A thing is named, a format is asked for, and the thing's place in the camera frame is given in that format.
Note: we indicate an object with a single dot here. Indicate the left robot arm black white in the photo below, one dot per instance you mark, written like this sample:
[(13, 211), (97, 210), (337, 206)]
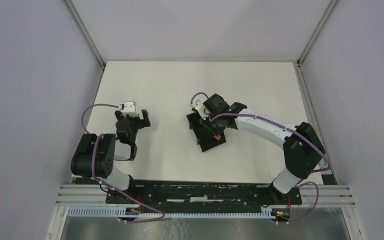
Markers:
[(95, 155)]

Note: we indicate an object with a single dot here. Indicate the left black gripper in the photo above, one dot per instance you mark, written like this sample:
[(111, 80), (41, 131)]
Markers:
[(143, 122)]

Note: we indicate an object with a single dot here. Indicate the white slotted cable duct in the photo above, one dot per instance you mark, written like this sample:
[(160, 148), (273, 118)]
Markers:
[(125, 212)]

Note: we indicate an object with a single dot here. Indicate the black plastic bin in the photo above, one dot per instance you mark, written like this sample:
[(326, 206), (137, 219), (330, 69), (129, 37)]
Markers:
[(205, 132)]

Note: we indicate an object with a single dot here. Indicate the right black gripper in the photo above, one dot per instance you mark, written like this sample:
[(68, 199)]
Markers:
[(219, 130)]

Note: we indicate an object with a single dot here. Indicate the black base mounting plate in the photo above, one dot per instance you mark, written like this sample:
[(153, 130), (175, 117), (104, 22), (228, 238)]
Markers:
[(191, 197)]

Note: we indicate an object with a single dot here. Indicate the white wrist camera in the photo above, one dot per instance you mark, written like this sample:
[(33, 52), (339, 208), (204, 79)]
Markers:
[(198, 105), (128, 109)]

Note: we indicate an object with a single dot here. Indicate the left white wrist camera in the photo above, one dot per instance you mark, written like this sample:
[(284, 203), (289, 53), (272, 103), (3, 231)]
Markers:
[(128, 109)]

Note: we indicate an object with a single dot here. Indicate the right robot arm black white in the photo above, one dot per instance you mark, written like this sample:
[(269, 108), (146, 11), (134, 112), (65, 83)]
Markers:
[(302, 148)]

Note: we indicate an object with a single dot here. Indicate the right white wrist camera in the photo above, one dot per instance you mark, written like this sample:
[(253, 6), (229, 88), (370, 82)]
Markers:
[(198, 105)]

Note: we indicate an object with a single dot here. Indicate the aluminium frame rail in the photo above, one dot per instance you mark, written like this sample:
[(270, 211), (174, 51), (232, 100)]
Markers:
[(329, 196)]

